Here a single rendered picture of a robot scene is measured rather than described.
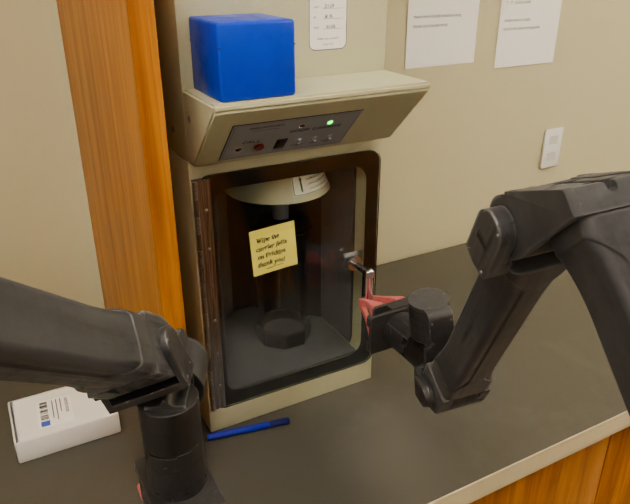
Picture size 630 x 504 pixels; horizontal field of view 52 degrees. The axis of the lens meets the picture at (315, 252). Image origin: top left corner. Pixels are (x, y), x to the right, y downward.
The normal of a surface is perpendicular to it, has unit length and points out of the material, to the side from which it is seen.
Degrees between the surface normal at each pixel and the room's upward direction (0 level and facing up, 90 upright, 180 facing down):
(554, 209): 97
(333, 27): 90
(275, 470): 0
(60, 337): 72
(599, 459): 90
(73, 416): 0
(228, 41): 90
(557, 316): 0
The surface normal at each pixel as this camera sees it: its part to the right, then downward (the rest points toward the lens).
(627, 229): 0.10, -0.30
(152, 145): 0.48, 0.37
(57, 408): 0.00, -0.91
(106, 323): 0.90, -0.40
